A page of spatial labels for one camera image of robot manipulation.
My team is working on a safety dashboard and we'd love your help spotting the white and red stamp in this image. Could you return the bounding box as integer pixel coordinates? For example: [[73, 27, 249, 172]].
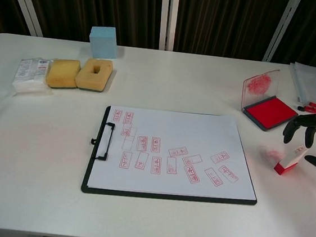
[[273, 142, 306, 178]]

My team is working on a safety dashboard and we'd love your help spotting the red pen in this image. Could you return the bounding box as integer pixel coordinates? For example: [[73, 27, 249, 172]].
[[292, 99, 316, 113]]

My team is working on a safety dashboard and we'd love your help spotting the red ink pad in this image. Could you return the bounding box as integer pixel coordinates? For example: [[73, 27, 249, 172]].
[[238, 65, 304, 135]]

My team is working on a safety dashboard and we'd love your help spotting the dark pleated curtain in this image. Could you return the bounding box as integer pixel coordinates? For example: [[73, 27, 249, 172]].
[[0, 0, 316, 70]]

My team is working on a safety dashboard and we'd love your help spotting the light blue foam block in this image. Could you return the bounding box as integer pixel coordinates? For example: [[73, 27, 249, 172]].
[[87, 25, 121, 61]]

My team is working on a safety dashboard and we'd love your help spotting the yellow sponge with rectangular hole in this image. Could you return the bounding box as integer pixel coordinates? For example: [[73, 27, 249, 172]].
[[73, 56, 115, 94]]

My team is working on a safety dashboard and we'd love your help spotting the black clipboard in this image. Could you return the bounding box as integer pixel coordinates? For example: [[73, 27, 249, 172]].
[[80, 102, 266, 212]]

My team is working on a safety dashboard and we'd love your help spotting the solid yellow sponge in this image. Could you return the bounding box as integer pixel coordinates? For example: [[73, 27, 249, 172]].
[[44, 57, 82, 91]]

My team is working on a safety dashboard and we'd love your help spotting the white tissue packet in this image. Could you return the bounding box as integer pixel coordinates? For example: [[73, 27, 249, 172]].
[[10, 55, 58, 97]]

